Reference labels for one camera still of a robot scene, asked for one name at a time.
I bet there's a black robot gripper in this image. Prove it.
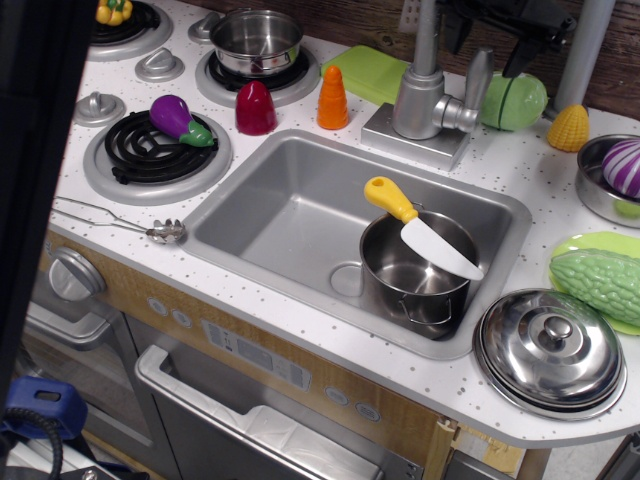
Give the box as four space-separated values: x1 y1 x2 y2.
437 0 576 78

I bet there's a silver faucet lever handle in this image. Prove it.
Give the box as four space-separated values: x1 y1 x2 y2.
432 46 494 133

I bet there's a grey vertical pole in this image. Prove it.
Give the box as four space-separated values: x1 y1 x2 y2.
545 0 616 119

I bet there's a green toy cabbage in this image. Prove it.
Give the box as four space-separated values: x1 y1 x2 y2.
479 72 548 132

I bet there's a silver toy faucet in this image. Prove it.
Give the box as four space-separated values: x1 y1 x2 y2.
361 1 475 171

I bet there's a yellow toy corn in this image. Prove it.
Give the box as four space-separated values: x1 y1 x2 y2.
546 104 590 153

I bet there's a green cutting board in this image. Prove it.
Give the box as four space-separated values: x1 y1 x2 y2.
321 45 409 106

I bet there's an orange toy carrot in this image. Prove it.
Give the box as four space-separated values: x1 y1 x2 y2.
317 65 349 130

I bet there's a purple striped toy onion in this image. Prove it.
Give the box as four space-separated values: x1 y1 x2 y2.
602 139 639 199

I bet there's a steel bowl right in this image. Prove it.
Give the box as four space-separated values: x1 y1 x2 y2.
575 134 639 229

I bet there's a steel pot on stove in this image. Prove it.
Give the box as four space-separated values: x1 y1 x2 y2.
209 9 303 78

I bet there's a light green plate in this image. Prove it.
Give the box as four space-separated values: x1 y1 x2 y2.
551 231 639 336

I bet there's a red toy pepper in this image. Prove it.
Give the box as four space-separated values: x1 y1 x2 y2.
235 80 278 136

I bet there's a steel pot in sink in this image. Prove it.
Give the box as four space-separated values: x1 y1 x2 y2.
359 214 471 340

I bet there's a black back right burner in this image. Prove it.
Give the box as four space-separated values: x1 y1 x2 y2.
207 53 310 92

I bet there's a grey toy sink basin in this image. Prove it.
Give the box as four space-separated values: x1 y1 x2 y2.
181 130 532 361

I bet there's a green toy bitter melon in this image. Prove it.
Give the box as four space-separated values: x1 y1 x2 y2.
549 249 639 326

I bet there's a grey stove knob back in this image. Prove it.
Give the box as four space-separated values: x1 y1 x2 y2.
187 12 224 45

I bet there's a grey stove knob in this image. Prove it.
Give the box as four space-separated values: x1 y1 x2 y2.
134 47 185 83
73 91 126 128
187 12 224 45

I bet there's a steel pot lid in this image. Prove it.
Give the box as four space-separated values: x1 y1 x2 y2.
473 289 627 421

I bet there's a purple toy eggplant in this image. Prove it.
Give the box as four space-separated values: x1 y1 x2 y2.
149 95 214 148

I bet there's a grey stove knob middle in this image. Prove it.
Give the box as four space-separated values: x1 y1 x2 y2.
134 47 185 83

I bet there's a black back left burner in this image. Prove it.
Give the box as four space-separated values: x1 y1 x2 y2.
91 1 161 46

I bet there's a black front stove burner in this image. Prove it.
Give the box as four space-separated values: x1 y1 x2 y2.
104 110 219 184

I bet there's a metal pasta server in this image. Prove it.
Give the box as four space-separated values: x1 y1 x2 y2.
52 196 187 244

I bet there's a yellow toy bell pepper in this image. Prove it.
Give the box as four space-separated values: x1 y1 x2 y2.
95 0 133 26

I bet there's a grey stove knob left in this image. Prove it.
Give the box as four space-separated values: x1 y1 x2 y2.
73 91 126 128

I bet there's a silver oven dial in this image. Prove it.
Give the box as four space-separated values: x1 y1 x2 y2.
47 247 107 302

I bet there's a blue clamp tool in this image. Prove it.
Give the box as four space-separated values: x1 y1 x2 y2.
1 376 88 440

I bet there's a yellow handled toy knife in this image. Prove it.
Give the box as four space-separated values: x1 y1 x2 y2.
364 176 484 281

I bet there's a black foreground post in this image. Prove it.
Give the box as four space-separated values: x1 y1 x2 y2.
1 1 96 394

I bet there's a grey oven door handle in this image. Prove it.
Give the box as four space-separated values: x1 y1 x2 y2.
26 302 118 352

